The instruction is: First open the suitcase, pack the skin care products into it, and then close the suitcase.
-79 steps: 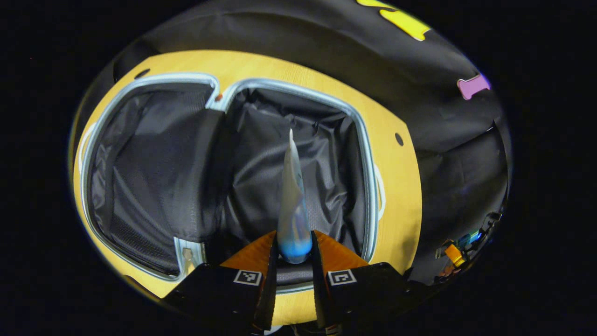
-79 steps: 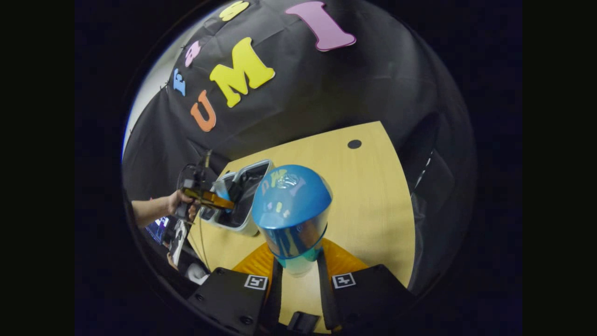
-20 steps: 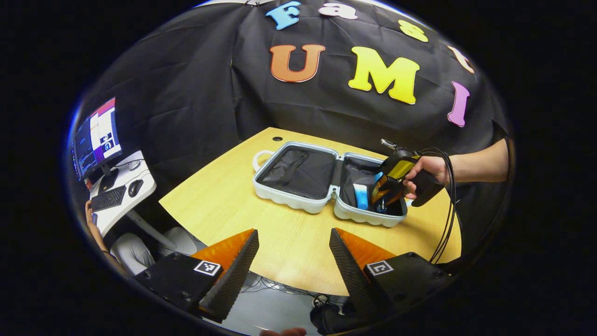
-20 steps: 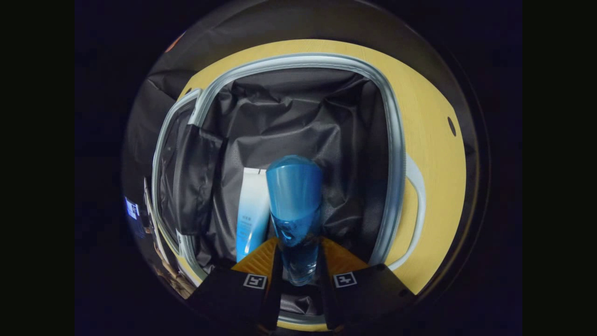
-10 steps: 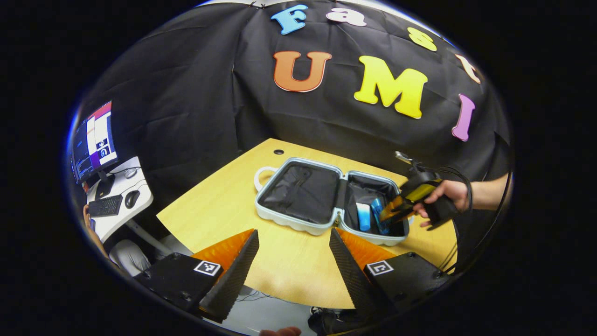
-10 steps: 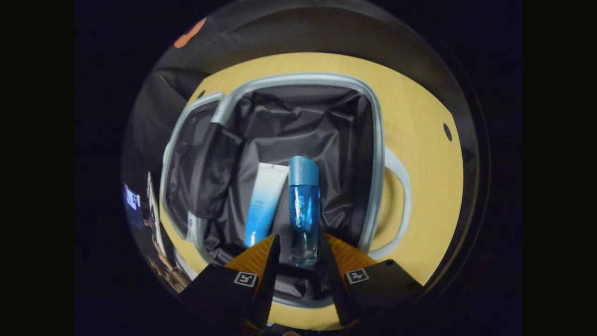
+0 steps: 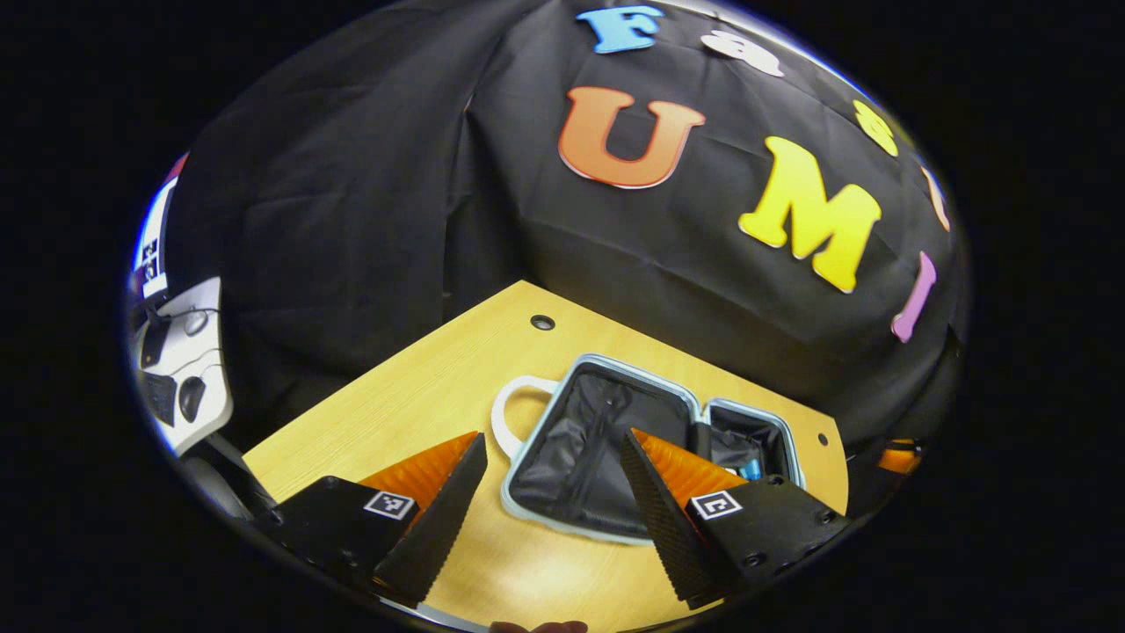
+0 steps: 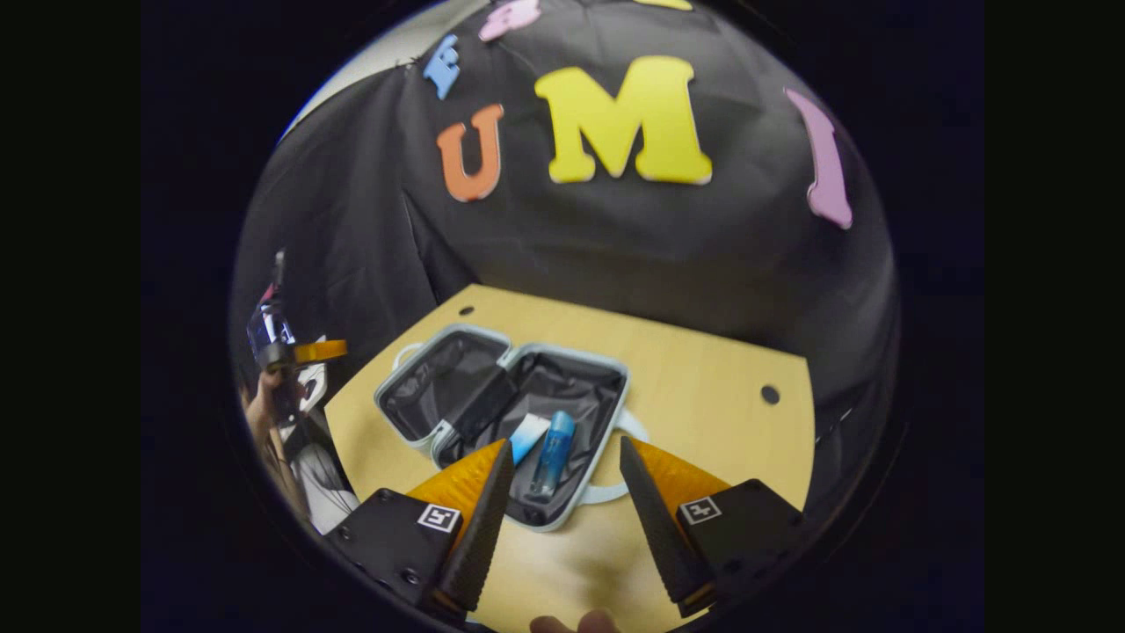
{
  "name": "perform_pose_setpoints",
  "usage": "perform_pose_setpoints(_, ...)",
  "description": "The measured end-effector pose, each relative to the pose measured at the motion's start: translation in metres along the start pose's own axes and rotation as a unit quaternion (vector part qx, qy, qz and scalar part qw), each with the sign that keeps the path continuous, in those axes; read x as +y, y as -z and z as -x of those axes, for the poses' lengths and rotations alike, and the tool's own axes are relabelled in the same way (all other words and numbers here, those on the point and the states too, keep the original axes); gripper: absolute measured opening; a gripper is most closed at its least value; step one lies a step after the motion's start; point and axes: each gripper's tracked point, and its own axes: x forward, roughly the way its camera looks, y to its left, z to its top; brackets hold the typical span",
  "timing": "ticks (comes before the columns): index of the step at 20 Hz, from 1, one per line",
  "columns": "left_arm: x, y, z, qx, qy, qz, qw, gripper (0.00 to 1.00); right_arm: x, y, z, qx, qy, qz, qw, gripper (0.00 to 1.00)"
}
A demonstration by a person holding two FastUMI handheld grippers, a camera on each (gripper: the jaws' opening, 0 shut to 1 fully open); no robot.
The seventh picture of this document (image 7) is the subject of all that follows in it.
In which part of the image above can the light blue small suitcase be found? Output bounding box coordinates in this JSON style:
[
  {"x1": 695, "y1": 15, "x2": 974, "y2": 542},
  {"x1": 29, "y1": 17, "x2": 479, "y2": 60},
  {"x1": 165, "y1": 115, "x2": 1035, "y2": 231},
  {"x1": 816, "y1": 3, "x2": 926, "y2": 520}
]
[{"x1": 490, "y1": 353, "x2": 807, "y2": 547}]

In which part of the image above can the black keyboard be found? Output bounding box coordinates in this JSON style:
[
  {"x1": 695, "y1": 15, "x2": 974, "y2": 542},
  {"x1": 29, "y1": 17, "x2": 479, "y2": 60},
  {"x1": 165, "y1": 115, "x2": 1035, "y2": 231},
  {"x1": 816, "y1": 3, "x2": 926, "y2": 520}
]
[{"x1": 141, "y1": 371, "x2": 178, "y2": 427}]

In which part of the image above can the black desk device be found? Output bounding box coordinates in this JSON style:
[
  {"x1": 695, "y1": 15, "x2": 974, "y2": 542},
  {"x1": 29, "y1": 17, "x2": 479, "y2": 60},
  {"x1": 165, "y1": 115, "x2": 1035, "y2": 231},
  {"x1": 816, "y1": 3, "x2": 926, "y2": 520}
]
[{"x1": 141, "y1": 316, "x2": 172, "y2": 368}]

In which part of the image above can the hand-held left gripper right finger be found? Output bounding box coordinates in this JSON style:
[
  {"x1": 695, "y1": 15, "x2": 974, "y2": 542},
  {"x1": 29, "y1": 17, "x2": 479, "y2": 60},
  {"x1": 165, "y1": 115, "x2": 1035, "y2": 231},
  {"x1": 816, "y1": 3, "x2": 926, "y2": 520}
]
[{"x1": 619, "y1": 428, "x2": 852, "y2": 612}]

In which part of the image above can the white desk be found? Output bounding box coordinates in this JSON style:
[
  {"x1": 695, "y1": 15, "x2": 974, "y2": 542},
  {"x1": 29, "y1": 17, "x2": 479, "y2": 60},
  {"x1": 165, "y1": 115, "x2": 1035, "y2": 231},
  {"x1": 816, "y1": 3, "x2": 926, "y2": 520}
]
[{"x1": 132, "y1": 277, "x2": 235, "y2": 456}]

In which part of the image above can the black backdrop cloth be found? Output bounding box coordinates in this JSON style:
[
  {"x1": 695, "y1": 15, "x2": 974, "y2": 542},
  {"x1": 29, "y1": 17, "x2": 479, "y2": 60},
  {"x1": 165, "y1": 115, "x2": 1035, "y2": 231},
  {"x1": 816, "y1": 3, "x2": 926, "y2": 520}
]
[{"x1": 163, "y1": 0, "x2": 963, "y2": 449}]

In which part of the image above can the white sheet with printed squares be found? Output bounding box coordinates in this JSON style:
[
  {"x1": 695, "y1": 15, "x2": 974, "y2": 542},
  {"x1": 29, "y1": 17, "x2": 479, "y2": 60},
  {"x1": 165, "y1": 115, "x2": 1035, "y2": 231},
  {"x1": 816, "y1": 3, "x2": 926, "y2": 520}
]
[{"x1": 132, "y1": 176, "x2": 181, "y2": 300}]

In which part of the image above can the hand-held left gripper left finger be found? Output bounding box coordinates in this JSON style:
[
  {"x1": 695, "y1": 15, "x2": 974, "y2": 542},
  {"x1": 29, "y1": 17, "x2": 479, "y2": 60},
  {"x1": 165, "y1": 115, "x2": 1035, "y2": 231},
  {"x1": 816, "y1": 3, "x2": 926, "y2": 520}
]
[{"x1": 253, "y1": 431, "x2": 490, "y2": 609}]

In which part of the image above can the grey chair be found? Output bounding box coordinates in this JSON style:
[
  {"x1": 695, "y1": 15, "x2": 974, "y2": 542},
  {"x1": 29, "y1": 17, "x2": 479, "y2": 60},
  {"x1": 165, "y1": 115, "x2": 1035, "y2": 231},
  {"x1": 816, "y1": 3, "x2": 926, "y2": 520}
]
[{"x1": 180, "y1": 435, "x2": 269, "y2": 521}]

